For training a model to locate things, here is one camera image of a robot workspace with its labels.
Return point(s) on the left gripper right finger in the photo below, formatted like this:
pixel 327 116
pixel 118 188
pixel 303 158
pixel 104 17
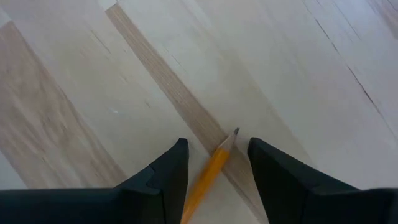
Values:
pixel 311 202

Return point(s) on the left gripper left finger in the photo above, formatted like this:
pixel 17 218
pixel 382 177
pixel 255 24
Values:
pixel 109 207

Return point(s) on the orange wooden pencil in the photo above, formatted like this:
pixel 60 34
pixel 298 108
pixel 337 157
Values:
pixel 205 177

